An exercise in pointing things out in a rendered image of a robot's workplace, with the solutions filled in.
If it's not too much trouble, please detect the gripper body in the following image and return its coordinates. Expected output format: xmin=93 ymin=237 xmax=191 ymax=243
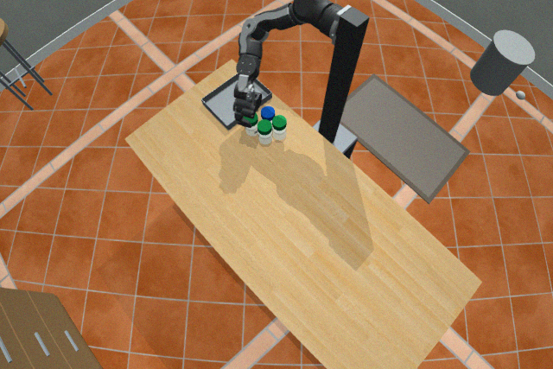
xmin=233 ymin=88 xmax=262 ymax=119

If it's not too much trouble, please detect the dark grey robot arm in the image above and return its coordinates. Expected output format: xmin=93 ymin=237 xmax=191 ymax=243
xmin=233 ymin=0 xmax=352 ymax=101

